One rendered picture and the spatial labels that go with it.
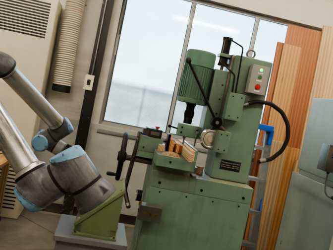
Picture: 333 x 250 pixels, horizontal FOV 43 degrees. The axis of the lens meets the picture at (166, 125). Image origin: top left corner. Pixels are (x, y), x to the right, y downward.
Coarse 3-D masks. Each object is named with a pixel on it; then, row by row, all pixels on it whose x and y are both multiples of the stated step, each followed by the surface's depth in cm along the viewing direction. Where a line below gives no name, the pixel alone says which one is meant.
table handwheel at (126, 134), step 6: (126, 132) 246; (126, 138) 240; (126, 144) 238; (120, 150) 261; (120, 156) 235; (126, 156) 247; (138, 156) 249; (120, 162) 235; (138, 162) 249; (144, 162) 249; (150, 162) 249; (120, 168) 236; (120, 174) 239
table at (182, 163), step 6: (138, 150) 243; (156, 150) 235; (144, 156) 242; (150, 156) 242; (156, 156) 225; (162, 156) 221; (168, 156) 222; (180, 156) 231; (156, 162) 221; (162, 162) 222; (168, 162) 222; (174, 162) 222; (180, 162) 222; (186, 162) 223; (192, 162) 223; (174, 168) 222; (180, 168) 223; (186, 168) 223; (192, 168) 223
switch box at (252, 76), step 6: (252, 66) 236; (258, 66) 235; (264, 66) 236; (252, 72) 235; (264, 72) 236; (252, 78) 235; (264, 78) 236; (246, 84) 241; (252, 84) 236; (264, 84) 236; (246, 90) 238; (252, 90) 236; (264, 90) 236
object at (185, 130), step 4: (180, 124) 247; (184, 124) 248; (180, 128) 247; (184, 128) 248; (188, 128) 248; (192, 128) 248; (196, 128) 248; (200, 128) 248; (176, 132) 251; (180, 132) 247; (184, 132) 248; (188, 132) 248; (192, 132) 248; (200, 132) 249; (184, 136) 250; (188, 136) 248; (192, 136) 248
